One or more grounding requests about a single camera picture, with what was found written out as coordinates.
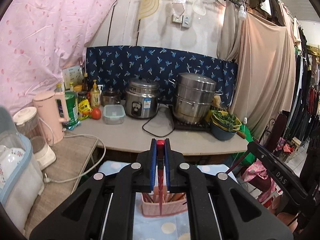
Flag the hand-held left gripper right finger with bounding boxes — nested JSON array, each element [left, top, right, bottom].
[[164, 138, 293, 240]]

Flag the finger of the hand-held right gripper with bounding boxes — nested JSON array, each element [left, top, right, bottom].
[[247, 142, 275, 170]]

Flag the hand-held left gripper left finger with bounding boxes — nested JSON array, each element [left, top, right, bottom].
[[29, 138, 157, 240]]

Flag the dark red chopstick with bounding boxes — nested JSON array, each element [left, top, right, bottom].
[[226, 151, 249, 174], [155, 140, 166, 217]]

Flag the pink perforated utensil holder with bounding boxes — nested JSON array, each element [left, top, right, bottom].
[[141, 191, 187, 218]]

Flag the pink printed bag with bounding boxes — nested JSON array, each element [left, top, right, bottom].
[[241, 159, 269, 183]]

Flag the red plastic stool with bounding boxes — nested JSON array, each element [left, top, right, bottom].
[[257, 177, 300, 230]]

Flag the green plastic bag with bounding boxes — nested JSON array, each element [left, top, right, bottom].
[[234, 124, 259, 165]]

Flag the black metal chair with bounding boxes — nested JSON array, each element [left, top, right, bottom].
[[259, 114, 288, 153]]

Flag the blue plastic basin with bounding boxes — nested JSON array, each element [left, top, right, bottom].
[[209, 122, 242, 141]]

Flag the black induction cooker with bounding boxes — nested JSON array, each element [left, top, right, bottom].
[[169, 119, 212, 132]]

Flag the leafy green vegetables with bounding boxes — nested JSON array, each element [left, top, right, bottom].
[[211, 109, 238, 128]]

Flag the steel rice cooker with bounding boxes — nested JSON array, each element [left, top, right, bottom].
[[124, 77, 161, 119]]

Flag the clear lidded food container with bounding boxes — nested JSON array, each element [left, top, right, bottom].
[[102, 104, 125, 125]]

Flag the stacked steel steamer pot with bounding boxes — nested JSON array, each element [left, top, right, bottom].
[[169, 72, 223, 125]]

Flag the row of hanging clothes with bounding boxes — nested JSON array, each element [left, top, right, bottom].
[[249, 0, 320, 155]]

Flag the small lidded steel pot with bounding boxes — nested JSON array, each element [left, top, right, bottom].
[[101, 87, 122, 105]]

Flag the beige hanging curtain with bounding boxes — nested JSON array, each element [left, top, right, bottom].
[[217, 2, 300, 140]]

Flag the yellow oil bottle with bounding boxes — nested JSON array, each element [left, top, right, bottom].
[[89, 79, 101, 108]]

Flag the yellow snack packet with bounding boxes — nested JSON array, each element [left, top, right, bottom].
[[78, 99, 92, 117]]

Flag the green tin can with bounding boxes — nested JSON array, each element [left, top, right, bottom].
[[64, 91, 80, 128]]

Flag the navy leaf print cloth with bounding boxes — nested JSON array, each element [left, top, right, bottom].
[[85, 45, 239, 108]]

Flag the dark sauce bottle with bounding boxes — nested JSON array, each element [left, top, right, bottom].
[[82, 72, 90, 92]]

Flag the small white blender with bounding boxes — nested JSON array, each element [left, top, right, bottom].
[[31, 135, 57, 171]]

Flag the pink electric kettle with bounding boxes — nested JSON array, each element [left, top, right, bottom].
[[32, 91, 70, 147]]

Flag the white printed carton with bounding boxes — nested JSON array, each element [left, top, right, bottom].
[[62, 65, 84, 90]]

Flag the clear dish storage box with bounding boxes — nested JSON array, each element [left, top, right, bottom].
[[0, 105, 44, 230]]

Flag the glass jar white lid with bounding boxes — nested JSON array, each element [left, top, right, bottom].
[[12, 106, 40, 140]]

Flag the floral white bowl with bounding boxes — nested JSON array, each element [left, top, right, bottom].
[[0, 145, 27, 188]]

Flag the white slotted ladle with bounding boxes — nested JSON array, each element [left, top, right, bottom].
[[192, 0, 207, 15]]

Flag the pink spotted curtain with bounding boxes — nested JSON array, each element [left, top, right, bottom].
[[0, 0, 120, 115]]

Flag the yellow hanging cutting board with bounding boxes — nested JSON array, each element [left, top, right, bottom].
[[138, 0, 164, 20]]

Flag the brown wooden utensil handle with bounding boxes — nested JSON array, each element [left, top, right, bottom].
[[167, 192, 187, 202]]

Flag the white cord with switch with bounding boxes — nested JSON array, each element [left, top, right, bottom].
[[240, 17, 250, 125]]

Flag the black power cable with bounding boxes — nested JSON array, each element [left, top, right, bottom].
[[142, 100, 175, 137]]

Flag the white power cable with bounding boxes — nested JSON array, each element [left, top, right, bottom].
[[44, 134, 107, 184]]

